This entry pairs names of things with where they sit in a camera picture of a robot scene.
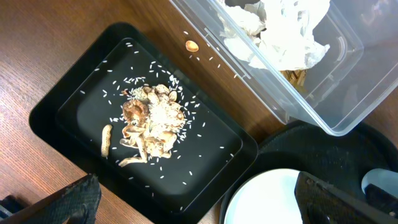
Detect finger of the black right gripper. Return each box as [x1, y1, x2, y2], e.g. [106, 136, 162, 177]
[364, 184, 397, 218]

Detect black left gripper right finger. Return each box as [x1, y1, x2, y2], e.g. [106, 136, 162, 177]
[295, 172, 397, 224]

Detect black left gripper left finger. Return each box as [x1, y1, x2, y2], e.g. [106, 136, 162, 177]
[1, 174, 101, 224]

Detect blue cup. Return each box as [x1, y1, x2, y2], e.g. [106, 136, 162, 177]
[361, 169, 398, 198]

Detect grey plate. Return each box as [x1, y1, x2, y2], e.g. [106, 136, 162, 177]
[222, 169, 303, 224]

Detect rice and food scraps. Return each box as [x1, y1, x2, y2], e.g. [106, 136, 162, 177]
[79, 42, 236, 212]

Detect white napkin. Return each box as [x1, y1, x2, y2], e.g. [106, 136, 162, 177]
[218, 0, 330, 71]

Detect black round tray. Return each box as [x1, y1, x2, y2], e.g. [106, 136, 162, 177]
[219, 121, 397, 223]

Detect black rectangular tray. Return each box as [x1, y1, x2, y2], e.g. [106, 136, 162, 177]
[29, 22, 257, 223]

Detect clear plastic bin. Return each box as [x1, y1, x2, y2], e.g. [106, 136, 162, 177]
[173, 1, 397, 136]

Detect food crumb on table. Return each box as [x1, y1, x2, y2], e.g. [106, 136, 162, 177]
[185, 40, 199, 52]

